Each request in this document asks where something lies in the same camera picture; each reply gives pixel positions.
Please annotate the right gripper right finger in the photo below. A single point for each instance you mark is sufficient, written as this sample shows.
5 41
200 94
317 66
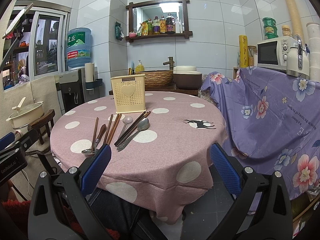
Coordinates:
273 217

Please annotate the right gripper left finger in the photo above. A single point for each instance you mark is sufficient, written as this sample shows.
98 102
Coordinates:
47 217

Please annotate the brown wooden chopstick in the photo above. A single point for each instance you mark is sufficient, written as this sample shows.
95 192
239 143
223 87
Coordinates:
114 127
108 128
94 133

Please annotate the translucent plastic spoon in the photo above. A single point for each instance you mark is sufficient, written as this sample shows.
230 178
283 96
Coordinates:
126 121

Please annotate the stainless steel spoon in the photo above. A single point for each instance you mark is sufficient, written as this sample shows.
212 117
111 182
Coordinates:
142 126

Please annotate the black chopstick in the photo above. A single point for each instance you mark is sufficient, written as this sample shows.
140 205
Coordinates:
140 121
130 129

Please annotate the small wooden stool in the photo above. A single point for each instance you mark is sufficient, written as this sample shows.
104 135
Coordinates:
43 124

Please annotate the cream pot with lid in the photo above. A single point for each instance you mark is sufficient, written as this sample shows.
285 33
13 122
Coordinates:
24 115

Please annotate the water dispenser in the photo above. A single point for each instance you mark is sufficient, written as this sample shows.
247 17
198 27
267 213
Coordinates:
75 90

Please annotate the purple floral cloth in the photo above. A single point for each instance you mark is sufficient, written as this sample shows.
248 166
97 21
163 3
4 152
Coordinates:
272 121

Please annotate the pink polka dot tablecloth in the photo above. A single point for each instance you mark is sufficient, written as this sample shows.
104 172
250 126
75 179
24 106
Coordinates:
162 169

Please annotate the paper cup stack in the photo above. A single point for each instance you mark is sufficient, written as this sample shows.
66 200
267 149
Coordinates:
89 72

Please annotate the sliding glass window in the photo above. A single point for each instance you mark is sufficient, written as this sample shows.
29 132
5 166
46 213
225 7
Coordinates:
37 45

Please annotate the cream plastic utensil holder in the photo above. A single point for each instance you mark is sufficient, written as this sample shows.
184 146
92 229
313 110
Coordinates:
129 93

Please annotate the blue water jug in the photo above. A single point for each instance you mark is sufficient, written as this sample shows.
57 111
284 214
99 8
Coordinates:
78 51

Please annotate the dark wooden counter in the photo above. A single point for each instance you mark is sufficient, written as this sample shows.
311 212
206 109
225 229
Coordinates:
173 88

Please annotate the white thermos kettle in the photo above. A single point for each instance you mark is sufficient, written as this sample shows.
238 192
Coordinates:
297 61

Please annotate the white brown rice cooker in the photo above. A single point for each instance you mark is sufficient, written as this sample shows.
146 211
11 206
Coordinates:
187 77

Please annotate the yellow soap dispenser bottle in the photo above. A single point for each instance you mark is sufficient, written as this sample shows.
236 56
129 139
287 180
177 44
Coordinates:
139 68

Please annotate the white microwave oven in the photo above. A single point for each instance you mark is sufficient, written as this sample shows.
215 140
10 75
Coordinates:
272 53

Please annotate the wicker textured sink basin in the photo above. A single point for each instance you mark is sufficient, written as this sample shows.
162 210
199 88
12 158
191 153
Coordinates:
158 78

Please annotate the green hanging packet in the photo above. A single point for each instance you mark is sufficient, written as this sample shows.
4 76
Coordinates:
118 31

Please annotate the yellow rolled mat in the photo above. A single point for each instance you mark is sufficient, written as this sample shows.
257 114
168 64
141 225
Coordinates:
243 51

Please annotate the bronze faucet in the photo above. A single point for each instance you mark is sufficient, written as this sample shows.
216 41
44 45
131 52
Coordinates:
170 62

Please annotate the green stacked bowls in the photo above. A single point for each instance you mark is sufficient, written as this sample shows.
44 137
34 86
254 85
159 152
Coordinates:
270 29

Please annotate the yellow oil bottle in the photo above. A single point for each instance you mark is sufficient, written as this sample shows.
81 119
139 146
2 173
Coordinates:
162 25

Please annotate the wooden framed mirror shelf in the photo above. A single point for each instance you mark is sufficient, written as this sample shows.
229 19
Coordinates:
144 19

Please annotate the dark soy sauce bottle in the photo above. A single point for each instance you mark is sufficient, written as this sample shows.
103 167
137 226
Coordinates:
170 24

